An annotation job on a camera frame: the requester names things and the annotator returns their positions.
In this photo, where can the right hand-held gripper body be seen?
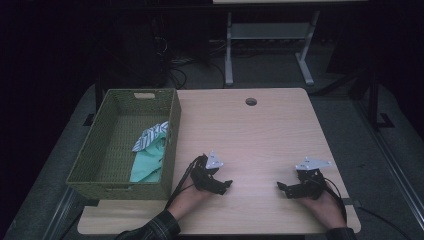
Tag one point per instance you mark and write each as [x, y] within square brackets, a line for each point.
[310, 181]

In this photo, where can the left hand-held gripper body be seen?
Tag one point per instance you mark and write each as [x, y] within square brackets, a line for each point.
[204, 176]

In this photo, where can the mint green pet shirt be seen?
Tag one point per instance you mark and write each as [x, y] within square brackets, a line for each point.
[149, 160]

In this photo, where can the green woven basket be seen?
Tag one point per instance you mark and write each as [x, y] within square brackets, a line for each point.
[113, 160]

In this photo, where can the person's left hand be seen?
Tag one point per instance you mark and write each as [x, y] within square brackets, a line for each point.
[188, 201]

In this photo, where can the person's right hand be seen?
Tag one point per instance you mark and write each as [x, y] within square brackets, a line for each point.
[325, 210]

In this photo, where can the grey table edge clamp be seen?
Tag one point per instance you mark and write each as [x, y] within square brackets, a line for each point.
[350, 202]

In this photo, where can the aluminium floor rail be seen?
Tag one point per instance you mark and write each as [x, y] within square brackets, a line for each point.
[61, 213]
[390, 156]

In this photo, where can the black metal frame post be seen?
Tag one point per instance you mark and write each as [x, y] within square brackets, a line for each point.
[374, 96]

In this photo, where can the grey metal table frame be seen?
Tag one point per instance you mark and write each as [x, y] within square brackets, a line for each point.
[270, 31]

